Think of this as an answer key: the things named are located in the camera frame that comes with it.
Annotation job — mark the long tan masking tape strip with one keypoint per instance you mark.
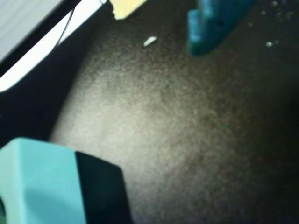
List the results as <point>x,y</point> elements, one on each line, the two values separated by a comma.
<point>123,9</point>

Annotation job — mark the tiny white crumb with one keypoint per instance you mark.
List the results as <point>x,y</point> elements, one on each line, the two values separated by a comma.
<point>269,44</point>

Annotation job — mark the small white scrap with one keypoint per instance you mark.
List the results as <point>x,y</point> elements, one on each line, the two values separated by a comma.
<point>149,41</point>

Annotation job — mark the light green U shape block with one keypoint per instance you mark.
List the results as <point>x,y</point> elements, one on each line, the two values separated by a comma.
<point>42,175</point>

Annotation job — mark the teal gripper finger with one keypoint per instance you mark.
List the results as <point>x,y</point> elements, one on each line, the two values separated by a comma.
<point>210,25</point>

